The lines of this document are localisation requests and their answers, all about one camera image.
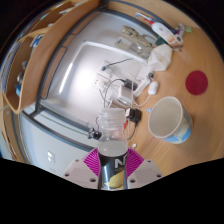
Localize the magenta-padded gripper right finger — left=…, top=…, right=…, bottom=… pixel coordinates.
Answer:
left=125, top=147, right=165, bottom=190

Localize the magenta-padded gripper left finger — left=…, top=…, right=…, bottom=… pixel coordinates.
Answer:
left=61, top=147, right=101, bottom=190

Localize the clear bottle with dark label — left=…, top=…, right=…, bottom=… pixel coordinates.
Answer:
left=96, top=107, right=130, bottom=192

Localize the black electric shaver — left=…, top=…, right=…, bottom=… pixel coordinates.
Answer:
left=88, top=128, right=102, bottom=141

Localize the small black charger cube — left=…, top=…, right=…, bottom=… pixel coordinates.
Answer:
left=128, top=108, right=143, bottom=124

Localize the white cup with blue print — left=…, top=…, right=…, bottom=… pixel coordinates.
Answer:
left=147, top=95, right=194, bottom=145

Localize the white power adapter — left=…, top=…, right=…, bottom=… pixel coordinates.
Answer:
left=116, top=83, right=134, bottom=104

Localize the small white oval mouse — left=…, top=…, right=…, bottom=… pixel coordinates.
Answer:
left=147, top=80, right=160, bottom=96

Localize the white power strip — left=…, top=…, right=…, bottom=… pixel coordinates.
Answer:
left=133, top=74, right=153, bottom=98

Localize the black power adapter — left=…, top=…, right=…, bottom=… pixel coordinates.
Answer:
left=124, top=78, right=135, bottom=90

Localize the flat round red coaster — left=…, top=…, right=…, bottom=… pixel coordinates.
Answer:
left=185, top=69, right=209, bottom=96

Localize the white desk lamp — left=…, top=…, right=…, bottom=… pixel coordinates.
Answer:
left=58, top=40, right=149, bottom=95

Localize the white pump bottle red top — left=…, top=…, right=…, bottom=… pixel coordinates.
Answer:
left=151, top=21, right=184, bottom=46

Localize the clear blue pump bottle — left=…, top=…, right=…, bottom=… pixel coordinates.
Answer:
left=134, top=11, right=158, bottom=25

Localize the white wall switch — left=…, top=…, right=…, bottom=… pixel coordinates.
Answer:
left=46, top=151, right=56, bottom=164

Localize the white wall socket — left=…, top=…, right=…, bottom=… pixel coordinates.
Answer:
left=93, top=73, right=109, bottom=91

